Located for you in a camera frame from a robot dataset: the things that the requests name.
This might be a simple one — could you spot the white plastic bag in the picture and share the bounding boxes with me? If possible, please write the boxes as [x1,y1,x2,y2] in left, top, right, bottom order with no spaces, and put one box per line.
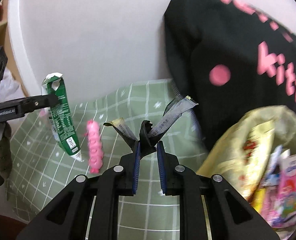
[0,68,25,103]

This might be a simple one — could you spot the yellow biscuit wrapper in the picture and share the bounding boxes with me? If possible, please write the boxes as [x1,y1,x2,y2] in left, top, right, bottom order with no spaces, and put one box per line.
[229,120,275,200]

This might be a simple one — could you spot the Kleenex tissue pack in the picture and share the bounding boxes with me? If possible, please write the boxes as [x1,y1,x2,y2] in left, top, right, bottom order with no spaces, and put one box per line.
[267,154,296,229]

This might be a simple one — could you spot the blue white wrapper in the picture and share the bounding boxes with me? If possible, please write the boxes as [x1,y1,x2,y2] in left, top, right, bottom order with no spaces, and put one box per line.
[263,145,291,187]

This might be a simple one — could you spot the pink caterpillar toy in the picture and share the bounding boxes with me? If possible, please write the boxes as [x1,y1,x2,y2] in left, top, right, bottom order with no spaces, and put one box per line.
[86,120,104,174]

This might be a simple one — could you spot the black pink-print sweatshirt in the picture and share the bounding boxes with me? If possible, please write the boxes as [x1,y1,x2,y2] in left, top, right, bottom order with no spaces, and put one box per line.
[164,0,296,150]

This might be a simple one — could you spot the grey sachet wrappers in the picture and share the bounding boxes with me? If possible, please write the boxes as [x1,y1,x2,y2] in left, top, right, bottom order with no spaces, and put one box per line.
[102,95,199,160]

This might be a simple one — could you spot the yellow plastic trash bag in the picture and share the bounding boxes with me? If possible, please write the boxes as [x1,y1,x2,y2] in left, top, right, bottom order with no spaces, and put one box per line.
[196,104,296,240]

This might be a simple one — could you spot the gloved left hand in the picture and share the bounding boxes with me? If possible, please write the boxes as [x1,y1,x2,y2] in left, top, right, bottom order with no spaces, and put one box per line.
[0,122,14,181]

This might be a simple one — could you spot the green milk carton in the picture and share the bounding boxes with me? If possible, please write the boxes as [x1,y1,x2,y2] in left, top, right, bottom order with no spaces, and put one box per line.
[42,73,83,162]

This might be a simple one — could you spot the white headboard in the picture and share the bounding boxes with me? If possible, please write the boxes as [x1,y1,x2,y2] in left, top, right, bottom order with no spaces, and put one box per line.
[5,0,296,101]

